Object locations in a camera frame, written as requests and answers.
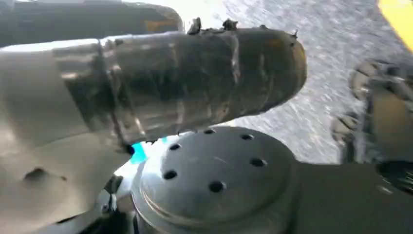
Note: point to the round metal part with holes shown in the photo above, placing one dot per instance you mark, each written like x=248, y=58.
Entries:
x=226, y=181

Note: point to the grey cast metal part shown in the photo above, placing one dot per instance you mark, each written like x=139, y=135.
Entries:
x=387, y=119

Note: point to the yellow tape strip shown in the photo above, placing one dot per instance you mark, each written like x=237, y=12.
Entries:
x=398, y=19

